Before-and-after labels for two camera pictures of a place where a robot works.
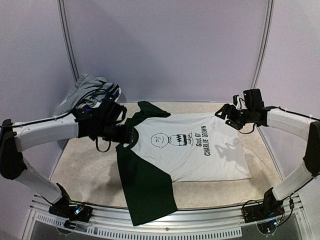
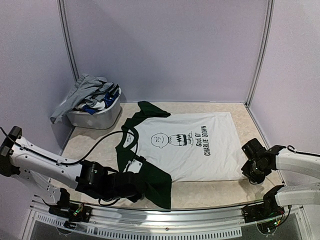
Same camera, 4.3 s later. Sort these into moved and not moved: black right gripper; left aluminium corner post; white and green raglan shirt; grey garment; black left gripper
Moved: black left gripper; white and green raglan shirt; black right gripper
Not moved: grey garment; left aluminium corner post
